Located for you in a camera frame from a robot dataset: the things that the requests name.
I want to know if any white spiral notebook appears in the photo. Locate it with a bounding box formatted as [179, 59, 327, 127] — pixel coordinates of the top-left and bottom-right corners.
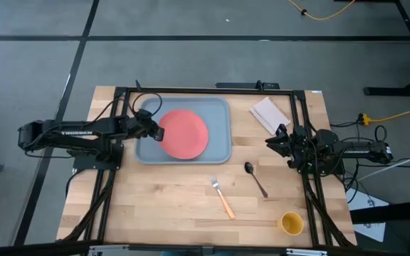
[249, 96, 292, 136]

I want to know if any white sheet on floor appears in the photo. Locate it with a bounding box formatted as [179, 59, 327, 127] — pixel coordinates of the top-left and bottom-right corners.
[345, 187, 389, 243]

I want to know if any red round plate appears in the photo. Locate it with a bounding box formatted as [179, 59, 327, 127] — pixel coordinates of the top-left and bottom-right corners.
[158, 109, 210, 161]

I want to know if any black spoon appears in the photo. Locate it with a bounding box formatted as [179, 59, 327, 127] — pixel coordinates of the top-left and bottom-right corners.
[244, 161, 269, 199]

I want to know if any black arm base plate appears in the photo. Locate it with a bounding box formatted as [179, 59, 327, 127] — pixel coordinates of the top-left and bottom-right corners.
[72, 143, 125, 171]

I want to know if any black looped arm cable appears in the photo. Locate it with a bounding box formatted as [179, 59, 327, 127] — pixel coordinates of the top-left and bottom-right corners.
[131, 91, 164, 120]

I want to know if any grey plastic tray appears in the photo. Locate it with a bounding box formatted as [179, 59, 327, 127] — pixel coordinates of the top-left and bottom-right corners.
[134, 96, 233, 165]

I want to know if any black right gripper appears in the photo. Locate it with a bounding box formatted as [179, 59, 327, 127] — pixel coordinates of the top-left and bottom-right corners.
[264, 123, 310, 169]

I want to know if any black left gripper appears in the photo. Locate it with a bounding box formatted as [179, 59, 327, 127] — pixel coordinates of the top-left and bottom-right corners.
[132, 109, 166, 143]

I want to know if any yellow cable with yellow socket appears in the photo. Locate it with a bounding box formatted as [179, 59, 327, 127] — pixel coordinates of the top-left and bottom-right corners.
[358, 102, 410, 127]

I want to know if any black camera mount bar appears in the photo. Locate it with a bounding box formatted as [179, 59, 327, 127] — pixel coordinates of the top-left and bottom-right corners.
[215, 80, 280, 90]

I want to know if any black aluminium table frame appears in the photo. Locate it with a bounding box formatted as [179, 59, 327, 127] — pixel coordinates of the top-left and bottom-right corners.
[62, 85, 357, 249]

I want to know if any fork with orange handle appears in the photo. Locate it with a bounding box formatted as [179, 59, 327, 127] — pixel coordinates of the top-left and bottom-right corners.
[209, 175, 236, 220]

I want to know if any yellow cup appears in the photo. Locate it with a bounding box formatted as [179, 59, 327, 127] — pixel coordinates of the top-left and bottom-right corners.
[278, 211, 305, 236]

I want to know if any white cable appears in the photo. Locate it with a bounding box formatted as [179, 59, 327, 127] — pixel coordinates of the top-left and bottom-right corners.
[357, 146, 410, 181]

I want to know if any silver metal bracket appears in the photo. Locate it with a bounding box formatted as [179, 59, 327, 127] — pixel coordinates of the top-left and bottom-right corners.
[285, 247, 329, 256]
[88, 244, 130, 256]

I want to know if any yellow cable with black plug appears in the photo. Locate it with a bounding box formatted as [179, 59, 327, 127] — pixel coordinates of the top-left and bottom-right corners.
[287, 0, 356, 21]

